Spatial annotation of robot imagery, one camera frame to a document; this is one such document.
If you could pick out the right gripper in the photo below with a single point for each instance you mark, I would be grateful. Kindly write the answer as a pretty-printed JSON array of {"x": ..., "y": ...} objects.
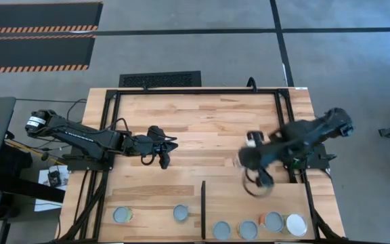
[{"x": 254, "y": 158}]

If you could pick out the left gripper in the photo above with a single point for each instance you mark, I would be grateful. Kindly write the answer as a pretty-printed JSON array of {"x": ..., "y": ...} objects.
[{"x": 152, "y": 144}]

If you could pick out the mixed fruit tin can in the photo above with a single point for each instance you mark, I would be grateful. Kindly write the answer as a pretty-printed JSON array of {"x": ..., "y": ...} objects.
[{"x": 273, "y": 222}]

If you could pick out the tin can yellow label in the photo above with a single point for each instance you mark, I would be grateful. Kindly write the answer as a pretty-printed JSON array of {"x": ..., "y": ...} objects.
[{"x": 248, "y": 230}]

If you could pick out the short yellow green can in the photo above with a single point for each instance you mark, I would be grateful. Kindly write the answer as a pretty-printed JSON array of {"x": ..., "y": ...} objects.
[{"x": 221, "y": 230}]

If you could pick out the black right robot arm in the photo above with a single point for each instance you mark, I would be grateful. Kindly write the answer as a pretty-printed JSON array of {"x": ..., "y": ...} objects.
[{"x": 310, "y": 135}]

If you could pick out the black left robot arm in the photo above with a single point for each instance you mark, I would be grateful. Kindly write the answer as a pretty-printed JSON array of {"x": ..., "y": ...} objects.
[{"x": 80, "y": 135}]

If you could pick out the tin can teal label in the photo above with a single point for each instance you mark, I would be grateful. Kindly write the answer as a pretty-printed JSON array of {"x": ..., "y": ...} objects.
[{"x": 180, "y": 213}]

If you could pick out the black floor vent grille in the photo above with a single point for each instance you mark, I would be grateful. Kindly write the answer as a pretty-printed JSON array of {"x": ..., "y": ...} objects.
[{"x": 159, "y": 79}]

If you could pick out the large green tin can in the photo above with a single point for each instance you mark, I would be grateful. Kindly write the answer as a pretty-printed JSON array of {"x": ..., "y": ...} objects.
[{"x": 296, "y": 224}]

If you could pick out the tin can green label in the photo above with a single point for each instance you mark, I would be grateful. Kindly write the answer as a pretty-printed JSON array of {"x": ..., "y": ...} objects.
[{"x": 122, "y": 215}]

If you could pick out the small black device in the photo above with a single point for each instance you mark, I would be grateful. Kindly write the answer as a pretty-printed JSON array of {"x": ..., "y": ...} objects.
[{"x": 54, "y": 178}]

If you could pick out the white paper sheet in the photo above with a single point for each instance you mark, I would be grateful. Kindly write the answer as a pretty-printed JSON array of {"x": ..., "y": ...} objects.
[{"x": 42, "y": 174}]

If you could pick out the black mat hazard stripes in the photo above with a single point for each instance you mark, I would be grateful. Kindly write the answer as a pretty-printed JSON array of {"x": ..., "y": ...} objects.
[
  {"x": 39, "y": 15},
  {"x": 32, "y": 51}
]

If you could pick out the black aluminium table frame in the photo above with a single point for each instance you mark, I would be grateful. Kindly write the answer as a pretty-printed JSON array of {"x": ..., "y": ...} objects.
[{"x": 195, "y": 91}]

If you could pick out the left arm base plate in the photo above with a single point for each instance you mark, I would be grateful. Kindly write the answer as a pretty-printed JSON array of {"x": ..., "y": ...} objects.
[{"x": 90, "y": 165}]

